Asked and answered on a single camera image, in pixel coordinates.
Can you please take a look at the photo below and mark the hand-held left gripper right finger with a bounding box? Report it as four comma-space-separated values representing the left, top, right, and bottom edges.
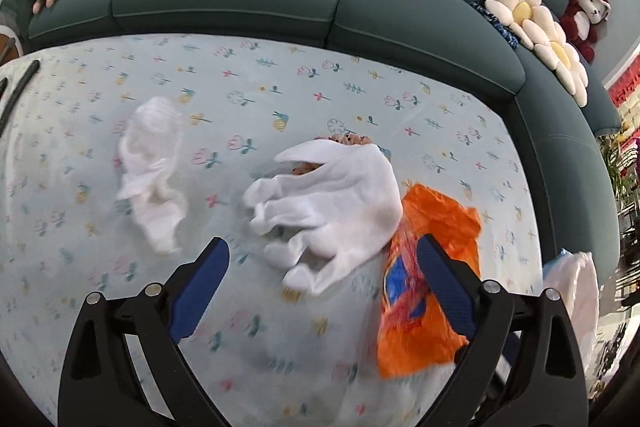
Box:
416, 234, 590, 427

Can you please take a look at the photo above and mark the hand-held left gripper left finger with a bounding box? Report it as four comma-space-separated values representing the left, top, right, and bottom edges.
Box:
57, 237, 231, 427

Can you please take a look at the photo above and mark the orange plastic bag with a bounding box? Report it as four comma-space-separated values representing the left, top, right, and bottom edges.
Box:
376, 183, 483, 380

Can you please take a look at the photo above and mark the white bag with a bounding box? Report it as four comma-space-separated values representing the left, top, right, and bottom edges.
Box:
542, 249, 601, 358

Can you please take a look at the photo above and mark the white cloth glove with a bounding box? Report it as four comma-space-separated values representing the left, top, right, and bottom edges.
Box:
242, 139, 403, 295

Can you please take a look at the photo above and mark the crumpled white tissue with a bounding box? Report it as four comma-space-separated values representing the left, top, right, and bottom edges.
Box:
115, 96, 190, 256

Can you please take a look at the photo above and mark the small brown toy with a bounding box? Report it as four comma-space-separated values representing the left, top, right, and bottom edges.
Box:
292, 133, 375, 178

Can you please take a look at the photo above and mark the dark shelf rack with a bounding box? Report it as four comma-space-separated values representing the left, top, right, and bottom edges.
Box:
615, 202, 640, 308

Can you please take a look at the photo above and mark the green potted plant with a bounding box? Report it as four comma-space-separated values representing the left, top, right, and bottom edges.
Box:
597, 107, 640, 208

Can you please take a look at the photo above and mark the floral light blue tablecloth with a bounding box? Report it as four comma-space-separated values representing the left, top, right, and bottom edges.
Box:
0, 32, 546, 427

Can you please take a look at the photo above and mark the blue knitted cloth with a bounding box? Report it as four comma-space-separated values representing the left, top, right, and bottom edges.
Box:
470, 2, 521, 50

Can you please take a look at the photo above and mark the dark red plush bear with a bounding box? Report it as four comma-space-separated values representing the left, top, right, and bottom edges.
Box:
559, 0, 612, 64

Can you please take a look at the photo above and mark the round wooden stool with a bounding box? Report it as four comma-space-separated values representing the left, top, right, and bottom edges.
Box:
0, 24, 23, 62

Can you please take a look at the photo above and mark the red wall decoration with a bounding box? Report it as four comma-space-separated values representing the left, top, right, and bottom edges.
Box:
605, 57, 640, 108

